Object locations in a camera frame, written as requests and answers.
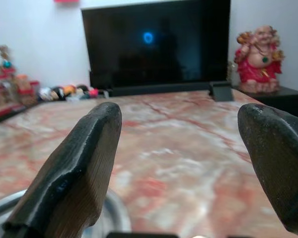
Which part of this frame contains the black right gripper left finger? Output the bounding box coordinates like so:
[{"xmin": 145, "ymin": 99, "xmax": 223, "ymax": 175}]
[{"xmin": 2, "ymin": 101, "xmax": 122, "ymax": 238}]

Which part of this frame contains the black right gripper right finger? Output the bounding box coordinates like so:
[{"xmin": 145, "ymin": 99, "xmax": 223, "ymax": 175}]
[{"xmin": 237, "ymin": 103, "xmax": 298, "ymax": 235}]

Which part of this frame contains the large steel bowl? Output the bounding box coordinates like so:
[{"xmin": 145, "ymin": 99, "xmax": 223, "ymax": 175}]
[{"xmin": 0, "ymin": 189, "xmax": 132, "ymax": 238}]

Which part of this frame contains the black low television cabinet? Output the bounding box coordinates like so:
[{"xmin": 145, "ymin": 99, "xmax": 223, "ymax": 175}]
[{"xmin": 232, "ymin": 85, "xmax": 298, "ymax": 119}]

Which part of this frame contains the black-haired doll figurine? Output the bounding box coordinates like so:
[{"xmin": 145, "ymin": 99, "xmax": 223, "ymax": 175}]
[
  {"xmin": 75, "ymin": 84, "xmax": 90, "ymax": 100},
  {"xmin": 51, "ymin": 85, "xmax": 66, "ymax": 101}
]

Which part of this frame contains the yellow doll figurine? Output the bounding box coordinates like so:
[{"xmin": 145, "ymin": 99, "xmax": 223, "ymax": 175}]
[{"xmin": 63, "ymin": 84, "xmax": 77, "ymax": 99}]

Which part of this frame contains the white doll figurine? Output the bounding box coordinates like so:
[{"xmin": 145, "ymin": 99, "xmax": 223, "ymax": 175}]
[{"xmin": 37, "ymin": 86, "xmax": 53, "ymax": 102}]

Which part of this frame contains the small black box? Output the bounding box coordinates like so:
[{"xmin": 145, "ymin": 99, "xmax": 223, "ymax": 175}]
[{"xmin": 209, "ymin": 81, "xmax": 233, "ymax": 102}]

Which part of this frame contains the red-lid jar with orange contents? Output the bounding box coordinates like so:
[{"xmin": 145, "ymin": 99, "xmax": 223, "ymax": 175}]
[{"xmin": 14, "ymin": 73, "xmax": 38, "ymax": 105}]

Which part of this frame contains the red laughing Buddha statue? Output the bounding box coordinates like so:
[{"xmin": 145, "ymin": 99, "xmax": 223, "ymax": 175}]
[{"xmin": 233, "ymin": 24, "xmax": 286, "ymax": 94}]

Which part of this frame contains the marble-print folding table with bowls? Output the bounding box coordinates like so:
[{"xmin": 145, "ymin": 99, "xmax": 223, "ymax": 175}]
[{"xmin": 0, "ymin": 90, "xmax": 298, "ymax": 238}]

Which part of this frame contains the tall red-lid clear jar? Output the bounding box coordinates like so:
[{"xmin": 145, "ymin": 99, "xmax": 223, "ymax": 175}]
[{"xmin": 0, "ymin": 64, "xmax": 16, "ymax": 107}]

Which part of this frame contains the black soundbar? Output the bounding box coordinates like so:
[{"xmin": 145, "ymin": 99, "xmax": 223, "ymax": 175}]
[{"xmin": 106, "ymin": 84, "xmax": 212, "ymax": 97}]

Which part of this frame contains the black flat television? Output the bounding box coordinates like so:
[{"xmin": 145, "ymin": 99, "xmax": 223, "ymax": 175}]
[{"xmin": 81, "ymin": 0, "xmax": 231, "ymax": 91}]

